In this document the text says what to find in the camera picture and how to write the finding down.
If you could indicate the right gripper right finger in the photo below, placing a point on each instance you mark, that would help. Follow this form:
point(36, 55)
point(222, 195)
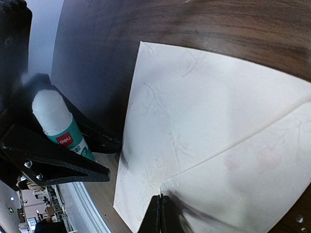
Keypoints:
point(171, 219)

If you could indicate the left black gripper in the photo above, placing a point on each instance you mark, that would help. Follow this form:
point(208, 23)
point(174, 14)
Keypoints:
point(15, 27)

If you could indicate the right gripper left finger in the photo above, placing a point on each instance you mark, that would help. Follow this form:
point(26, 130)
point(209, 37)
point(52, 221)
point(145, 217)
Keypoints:
point(151, 220)

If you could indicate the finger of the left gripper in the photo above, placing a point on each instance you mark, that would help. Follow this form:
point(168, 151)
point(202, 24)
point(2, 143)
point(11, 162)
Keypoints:
point(46, 163)
point(96, 137)

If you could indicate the green white glue stick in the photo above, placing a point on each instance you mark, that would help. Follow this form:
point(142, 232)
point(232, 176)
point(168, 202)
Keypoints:
point(58, 123)

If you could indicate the beige envelope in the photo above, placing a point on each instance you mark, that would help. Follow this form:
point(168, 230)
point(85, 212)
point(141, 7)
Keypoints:
point(228, 138)

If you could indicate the person in dark shirt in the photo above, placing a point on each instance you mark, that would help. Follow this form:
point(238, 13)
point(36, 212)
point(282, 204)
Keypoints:
point(48, 226)

